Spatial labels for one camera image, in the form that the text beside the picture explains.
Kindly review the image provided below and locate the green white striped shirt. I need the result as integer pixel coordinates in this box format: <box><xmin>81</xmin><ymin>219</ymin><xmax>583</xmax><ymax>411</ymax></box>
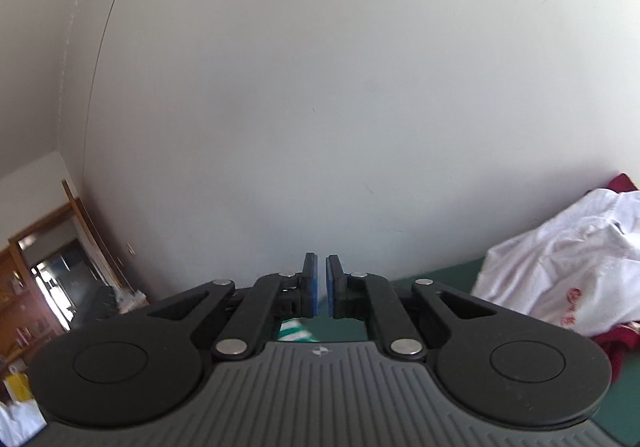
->
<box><xmin>277</xmin><ymin>318</ymin><xmax>321</xmax><ymax>343</ymax></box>

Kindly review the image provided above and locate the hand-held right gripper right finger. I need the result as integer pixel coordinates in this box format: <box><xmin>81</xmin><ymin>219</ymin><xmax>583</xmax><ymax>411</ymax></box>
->
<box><xmin>326</xmin><ymin>254</ymin><xmax>498</xmax><ymax>359</ymax></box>

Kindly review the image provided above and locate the white garment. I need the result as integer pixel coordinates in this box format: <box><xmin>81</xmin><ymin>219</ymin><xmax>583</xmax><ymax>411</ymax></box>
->
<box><xmin>472</xmin><ymin>187</ymin><xmax>640</xmax><ymax>335</ymax></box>

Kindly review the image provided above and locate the wooden shelf unit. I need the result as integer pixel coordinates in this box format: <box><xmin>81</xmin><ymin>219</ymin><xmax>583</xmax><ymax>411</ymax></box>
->
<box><xmin>0</xmin><ymin>247</ymin><xmax>76</xmax><ymax>370</ymax></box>

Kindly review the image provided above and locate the dark red garment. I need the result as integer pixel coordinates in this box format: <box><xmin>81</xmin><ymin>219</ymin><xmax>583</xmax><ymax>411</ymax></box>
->
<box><xmin>590</xmin><ymin>172</ymin><xmax>640</xmax><ymax>384</ymax></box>

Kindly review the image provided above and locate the green table cloth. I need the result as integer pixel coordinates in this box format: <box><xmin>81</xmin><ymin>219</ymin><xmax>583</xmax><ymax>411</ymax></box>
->
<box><xmin>320</xmin><ymin>258</ymin><xmax>640</xmax><ymax>447</ymax></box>

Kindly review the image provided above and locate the yellow bag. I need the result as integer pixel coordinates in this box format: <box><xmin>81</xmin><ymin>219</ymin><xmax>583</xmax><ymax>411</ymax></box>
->
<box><xmin>2</xmin><ymin>369</ymin><xmax>35</xmax><ymax>403</ymax></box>

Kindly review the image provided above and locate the white plastic bag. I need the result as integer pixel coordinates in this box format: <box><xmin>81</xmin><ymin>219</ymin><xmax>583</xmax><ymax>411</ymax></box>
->
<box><xmin>0</xmin><ymin>399</ymin><xmax>47</xmax><ymax>444</ymax></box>

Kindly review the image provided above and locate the wooden door frame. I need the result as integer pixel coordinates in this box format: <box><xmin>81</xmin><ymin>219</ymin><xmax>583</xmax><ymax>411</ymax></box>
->
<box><xmin>7</xmin><ymin>180</ymin><xmax>133</xmax><ymax>328</ymax></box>

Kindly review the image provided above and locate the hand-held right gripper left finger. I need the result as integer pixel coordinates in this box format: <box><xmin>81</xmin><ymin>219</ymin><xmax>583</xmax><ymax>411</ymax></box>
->
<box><xmin>147</xmin><ymin>252</ymin><xmax>319</xmax><ymax>360</ymax></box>

